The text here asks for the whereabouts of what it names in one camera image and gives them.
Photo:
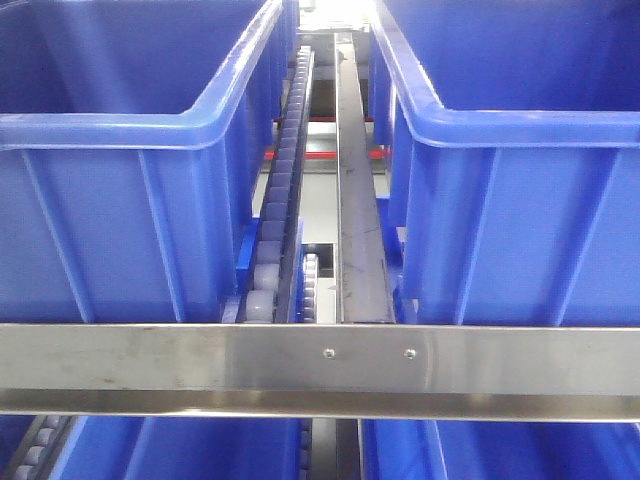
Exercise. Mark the blue plastic bin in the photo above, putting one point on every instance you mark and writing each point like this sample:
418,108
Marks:
514,135
132,133

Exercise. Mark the stainless steel shelf rack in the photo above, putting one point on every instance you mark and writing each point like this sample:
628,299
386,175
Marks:
338,371

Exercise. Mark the steel divider rail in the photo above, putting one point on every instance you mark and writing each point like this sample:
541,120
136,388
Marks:
364,292

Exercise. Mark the lower right blue bin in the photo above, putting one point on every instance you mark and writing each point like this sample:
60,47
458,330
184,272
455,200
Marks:
415,449

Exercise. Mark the grey roller conveyor track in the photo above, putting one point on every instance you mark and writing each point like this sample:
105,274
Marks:
273,277

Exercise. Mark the lower left blue bin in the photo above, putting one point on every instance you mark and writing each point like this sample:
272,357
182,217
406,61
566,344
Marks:
184,448

